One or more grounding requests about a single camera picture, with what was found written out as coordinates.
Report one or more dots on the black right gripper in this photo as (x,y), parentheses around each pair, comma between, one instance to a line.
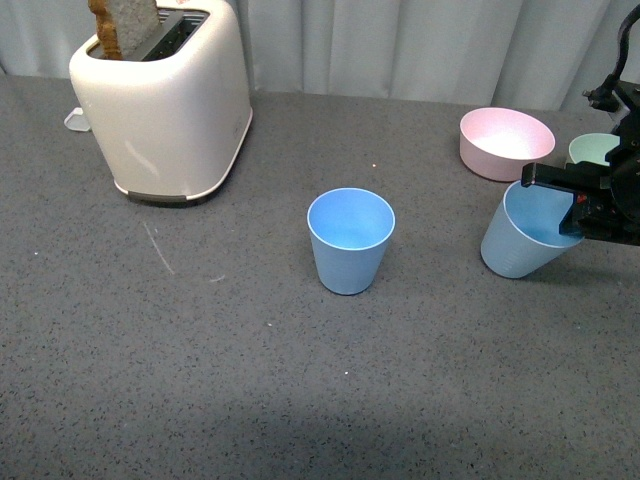
(614,219)

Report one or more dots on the blue cup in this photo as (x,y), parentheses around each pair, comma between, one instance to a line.
(524,233)
(350,229)

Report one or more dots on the green bowl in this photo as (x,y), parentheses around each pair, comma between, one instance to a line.
(591,148)

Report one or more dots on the pink bowl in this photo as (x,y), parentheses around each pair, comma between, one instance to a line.
(496,143)

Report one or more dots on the grey white curtain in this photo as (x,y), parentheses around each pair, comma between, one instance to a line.
(518,54)

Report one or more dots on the cream white toaster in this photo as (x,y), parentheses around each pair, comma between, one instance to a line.
(171,124)

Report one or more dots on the toasted bread slice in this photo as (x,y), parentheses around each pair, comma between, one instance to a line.
(124,25)

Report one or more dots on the white power plug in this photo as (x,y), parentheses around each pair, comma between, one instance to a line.
(77,121)

